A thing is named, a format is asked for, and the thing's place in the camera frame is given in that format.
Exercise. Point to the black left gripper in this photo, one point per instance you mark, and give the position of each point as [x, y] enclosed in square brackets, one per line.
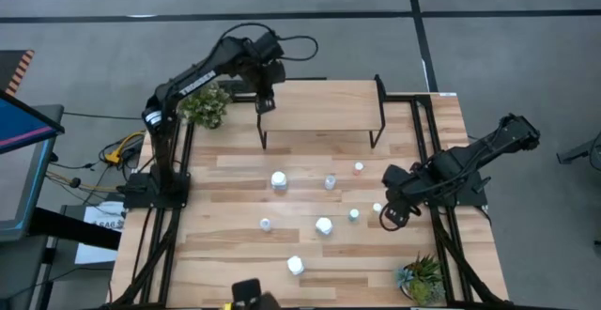
[268, 75]

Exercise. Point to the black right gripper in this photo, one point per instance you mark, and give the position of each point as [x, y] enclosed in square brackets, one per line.
[401, 183]

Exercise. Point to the small yellow medicine bottle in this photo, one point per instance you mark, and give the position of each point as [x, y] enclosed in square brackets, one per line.
[377, 207]

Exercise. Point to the small red medicine bottle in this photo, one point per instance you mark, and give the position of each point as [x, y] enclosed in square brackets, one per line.
[358, 167]

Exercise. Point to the small teal medicine bottle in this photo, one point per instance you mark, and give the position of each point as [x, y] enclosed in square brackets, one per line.
[353, 214]

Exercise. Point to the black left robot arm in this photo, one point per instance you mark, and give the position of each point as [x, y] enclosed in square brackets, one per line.
[197, 82]

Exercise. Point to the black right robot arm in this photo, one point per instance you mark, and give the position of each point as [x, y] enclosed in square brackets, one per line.
[493, 143]

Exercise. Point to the wooden shelf with black legs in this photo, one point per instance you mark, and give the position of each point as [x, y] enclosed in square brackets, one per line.
[324, 108]

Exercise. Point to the leafy green potted plant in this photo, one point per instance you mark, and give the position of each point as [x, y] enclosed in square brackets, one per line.
[206, 108]

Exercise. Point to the small succulent potted plant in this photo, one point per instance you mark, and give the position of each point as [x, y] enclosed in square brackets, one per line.
[420, 279]

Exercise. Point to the black stand leg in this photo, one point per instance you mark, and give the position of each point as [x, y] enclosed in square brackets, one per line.
[580, 152]

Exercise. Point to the black boxy device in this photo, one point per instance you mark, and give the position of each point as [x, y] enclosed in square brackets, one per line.
[246, 291]

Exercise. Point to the white printed paper sheet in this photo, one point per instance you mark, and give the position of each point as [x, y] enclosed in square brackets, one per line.
[101, 216]

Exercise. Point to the black side stand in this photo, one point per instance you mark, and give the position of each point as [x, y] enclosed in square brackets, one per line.
[70, 230]

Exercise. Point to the black orange striped mat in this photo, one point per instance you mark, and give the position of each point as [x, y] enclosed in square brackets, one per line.
[14, 70]

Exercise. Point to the blue-framed monitor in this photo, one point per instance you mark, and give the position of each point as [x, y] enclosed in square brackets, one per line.
[19, 127]

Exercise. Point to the black rear frame bar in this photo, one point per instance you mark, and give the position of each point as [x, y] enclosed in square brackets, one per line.
[239, 87]

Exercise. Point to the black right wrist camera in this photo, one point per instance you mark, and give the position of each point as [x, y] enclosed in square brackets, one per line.
[393, 213]

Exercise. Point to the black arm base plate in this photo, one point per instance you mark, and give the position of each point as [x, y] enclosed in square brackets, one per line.
[469, 195]
[141, 197]

